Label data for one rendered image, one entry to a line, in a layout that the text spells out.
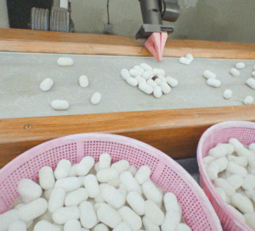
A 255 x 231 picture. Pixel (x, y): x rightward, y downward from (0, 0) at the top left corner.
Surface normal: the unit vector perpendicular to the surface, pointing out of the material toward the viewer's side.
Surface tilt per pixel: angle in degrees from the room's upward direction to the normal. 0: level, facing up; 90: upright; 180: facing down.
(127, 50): 45
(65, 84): 0
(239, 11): 90
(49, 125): 0
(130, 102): 0
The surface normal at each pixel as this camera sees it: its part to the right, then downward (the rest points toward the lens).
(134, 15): 0.37, 0.56
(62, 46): 0.33, -0.18
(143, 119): 0.17, -0.83
